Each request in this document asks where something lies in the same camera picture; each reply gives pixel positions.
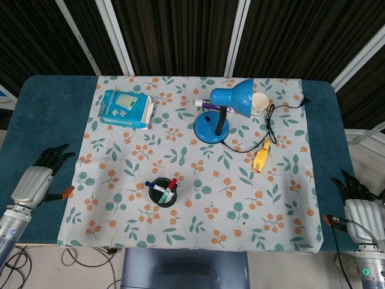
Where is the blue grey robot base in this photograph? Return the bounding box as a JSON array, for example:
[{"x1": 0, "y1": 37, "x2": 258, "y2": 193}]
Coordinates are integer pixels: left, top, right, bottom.
[{"x1": 120, "y1": 249, "x2": 250, "y2": 289}]

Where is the black cable at right hand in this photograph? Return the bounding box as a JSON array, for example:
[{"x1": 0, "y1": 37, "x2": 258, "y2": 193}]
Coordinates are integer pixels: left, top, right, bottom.
[{"x1": 329, "y1": 221, "x2": 353, "y2": 289}]

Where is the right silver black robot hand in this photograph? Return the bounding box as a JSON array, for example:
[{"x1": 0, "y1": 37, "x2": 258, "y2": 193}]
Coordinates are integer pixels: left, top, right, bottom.
[{"x1": 323, "y1": 170, "x2": 385, "y2": 246}]

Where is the teal felt table cover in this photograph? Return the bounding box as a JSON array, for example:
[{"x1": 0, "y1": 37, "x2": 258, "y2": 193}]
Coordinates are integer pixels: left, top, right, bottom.
[{"x1": 0, "y1": 75, "x2": 359, "y2": 252}]

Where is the white paper cup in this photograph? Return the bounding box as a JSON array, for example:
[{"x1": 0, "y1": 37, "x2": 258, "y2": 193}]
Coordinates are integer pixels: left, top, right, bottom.
[{"x1": 251, "y1": 92, "x2": 270, "y2": 117}]

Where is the black mesh pen holder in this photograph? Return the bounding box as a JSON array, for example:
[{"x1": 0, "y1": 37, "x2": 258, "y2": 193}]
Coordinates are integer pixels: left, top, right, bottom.
[{"x1": 147, "y1": 177, "x2": 178, "y2": 208}]

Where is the blue kitchen scale box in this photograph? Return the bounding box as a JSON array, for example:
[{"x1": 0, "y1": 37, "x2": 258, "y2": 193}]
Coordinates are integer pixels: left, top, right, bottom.
[{"x1": 97, "y1": 89, "x2": 156, "y2": 130}]

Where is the yellow rubber chicken toy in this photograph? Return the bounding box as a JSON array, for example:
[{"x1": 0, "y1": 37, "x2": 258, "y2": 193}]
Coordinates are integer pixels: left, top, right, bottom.
[{"x1": 251, "y1": 139, "x2": 271, "y2": 174}]

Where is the black floor cable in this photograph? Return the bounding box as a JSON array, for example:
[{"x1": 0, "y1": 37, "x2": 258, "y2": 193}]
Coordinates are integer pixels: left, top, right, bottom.
[{"x1": 0, "y1": 245, "x2": 122, "y2": 289}]

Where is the white purple toothpaste tube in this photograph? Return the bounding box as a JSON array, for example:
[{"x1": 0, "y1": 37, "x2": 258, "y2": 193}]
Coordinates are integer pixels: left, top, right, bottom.
[{"x1": 193, "y1": 99, "x2": 235, "y2": 114}]

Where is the white partition frame post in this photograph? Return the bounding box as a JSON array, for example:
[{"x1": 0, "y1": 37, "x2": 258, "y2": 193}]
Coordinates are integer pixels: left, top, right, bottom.
[
  {"x1": 224, "y1": 0, "x2": 253, "y2": 78},
  {"x1": 95, "y1": 0, "x2": 135, "y2": 76},
  {"x1": 331, "y1": 25, "x2": 385, "y2": 93},
  {"x1": 55, "y1": 0, "x2": 102, "y2": 76}
]

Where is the floral print tablecloth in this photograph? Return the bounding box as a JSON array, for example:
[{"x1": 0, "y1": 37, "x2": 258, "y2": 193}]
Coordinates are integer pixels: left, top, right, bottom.
[{"x1": 57, "y1": 75, "x2": 324, "y2": 252}]

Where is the red cap marker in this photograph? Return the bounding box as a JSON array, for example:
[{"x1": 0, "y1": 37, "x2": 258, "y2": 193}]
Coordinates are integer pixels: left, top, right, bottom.
[{"x1": 162, "y1": 178, "x2": 178, "y2": 203}]

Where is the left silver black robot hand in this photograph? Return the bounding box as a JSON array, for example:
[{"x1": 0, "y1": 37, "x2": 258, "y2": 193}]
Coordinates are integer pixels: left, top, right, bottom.
[{"x1": 11, "y1": 143, "x2": 76, "y2": 209}]

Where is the blue desk lamp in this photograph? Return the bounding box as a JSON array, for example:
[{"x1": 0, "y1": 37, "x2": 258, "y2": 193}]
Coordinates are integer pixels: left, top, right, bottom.
[{"x1": 194, "y1": 78, "x2": 254, "y2": 144}]

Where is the black lamp power cable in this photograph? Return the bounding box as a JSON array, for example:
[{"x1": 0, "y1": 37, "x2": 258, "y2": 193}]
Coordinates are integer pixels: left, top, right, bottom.
[{"x1": 222, "y1": 98, "x2": 310, "y2": 154}]

